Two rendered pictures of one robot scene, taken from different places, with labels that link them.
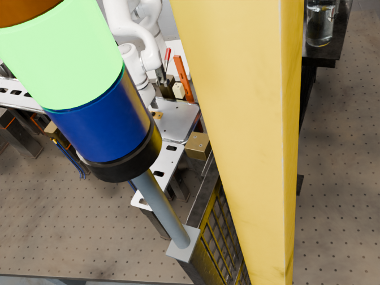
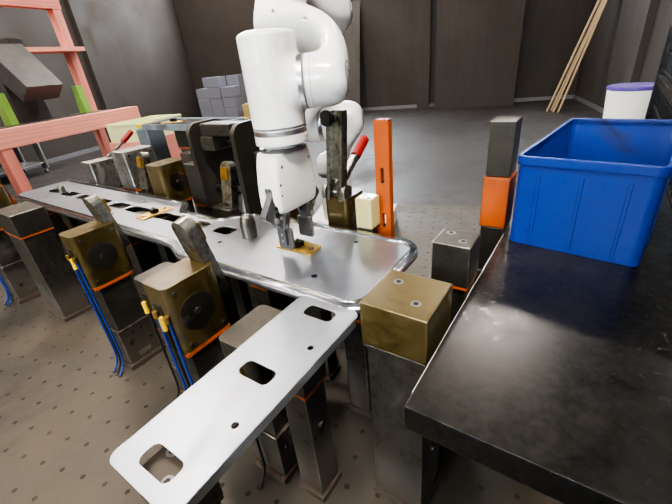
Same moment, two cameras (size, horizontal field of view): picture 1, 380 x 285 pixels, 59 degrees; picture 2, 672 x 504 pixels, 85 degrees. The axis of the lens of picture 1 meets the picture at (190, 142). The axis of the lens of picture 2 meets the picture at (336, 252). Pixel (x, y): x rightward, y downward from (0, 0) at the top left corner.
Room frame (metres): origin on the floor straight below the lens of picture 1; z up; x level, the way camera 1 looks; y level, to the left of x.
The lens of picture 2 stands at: (0.44, 0.06, 1.30)
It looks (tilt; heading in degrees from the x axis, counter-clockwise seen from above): 27 degrees down; 358
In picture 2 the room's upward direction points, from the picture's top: 6 degrees counter-clockwise
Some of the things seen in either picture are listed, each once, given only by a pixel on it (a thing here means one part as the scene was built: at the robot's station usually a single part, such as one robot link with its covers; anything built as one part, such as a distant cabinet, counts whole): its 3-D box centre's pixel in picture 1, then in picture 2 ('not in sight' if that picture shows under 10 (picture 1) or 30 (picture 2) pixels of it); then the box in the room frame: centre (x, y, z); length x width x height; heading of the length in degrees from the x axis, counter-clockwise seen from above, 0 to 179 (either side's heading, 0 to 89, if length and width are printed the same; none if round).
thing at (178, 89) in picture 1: (186, 113); (371, 277); (1.10, -0.03, 0.88); 0.04 x 0.04 x 0.37; 52
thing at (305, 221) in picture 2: (154, 100); (308, 216); (1.09, 0.08, 1.04); 0.03 x 0.03 x 0.07; 52
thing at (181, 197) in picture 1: (176, 180); (309, 421); (0.80, 0.11, 0.84); 0.05 x 0.05 x 0.29; 52
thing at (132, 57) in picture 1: (131, 63); (275, 79); (1.05, 0.10, 1.28); 0.09 x 0.08 x 0.13; 83
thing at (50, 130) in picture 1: (71, 150); (112, 301); (1.16, 0.54, 0.87); 0.12 x 0.07 x 0.35; 142
